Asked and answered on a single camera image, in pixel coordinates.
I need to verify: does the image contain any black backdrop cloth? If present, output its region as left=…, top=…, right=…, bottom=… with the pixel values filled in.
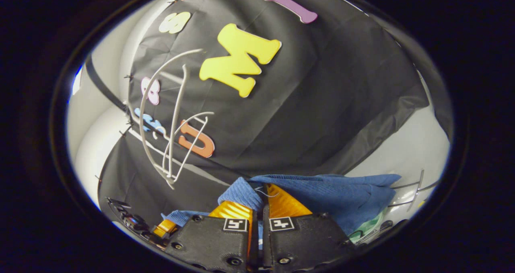
left=97, top=0, right=453, bottom=225

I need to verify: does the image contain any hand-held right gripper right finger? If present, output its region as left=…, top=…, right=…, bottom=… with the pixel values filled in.
left=262, top=183, right=357, bottom=273

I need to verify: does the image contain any black clothes rack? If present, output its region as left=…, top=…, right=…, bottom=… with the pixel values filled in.
left=84, top=56, right=131, bottom=114

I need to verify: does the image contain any grey metal wire frame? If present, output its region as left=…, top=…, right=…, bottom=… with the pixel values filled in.
left=387, top=169, right=441, bottom=213

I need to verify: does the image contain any white wire hanger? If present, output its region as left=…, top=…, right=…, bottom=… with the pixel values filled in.
left=139, top=49, right=204, bottom=190
left=161, top=111, right=216, bottom=177

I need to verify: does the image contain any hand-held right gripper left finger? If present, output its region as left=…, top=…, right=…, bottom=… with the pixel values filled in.
left=165, top=201, right=259, bottom=273

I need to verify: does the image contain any blue corduroy shirt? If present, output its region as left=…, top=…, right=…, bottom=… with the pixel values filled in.
left=161, top=174, right=403, bottom=237

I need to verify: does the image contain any mint green laundry hamper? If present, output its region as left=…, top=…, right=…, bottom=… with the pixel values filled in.
left=348, top=211, right=393, bottom=245

